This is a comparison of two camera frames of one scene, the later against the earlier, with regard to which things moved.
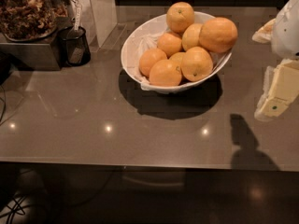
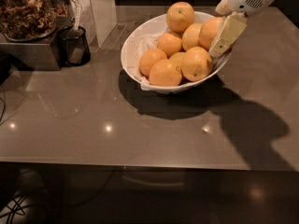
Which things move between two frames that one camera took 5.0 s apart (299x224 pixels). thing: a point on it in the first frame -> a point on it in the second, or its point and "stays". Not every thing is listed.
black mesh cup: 74,47 stays
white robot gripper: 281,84 -> 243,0
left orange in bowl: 149,58 stays
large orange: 219,35 stays
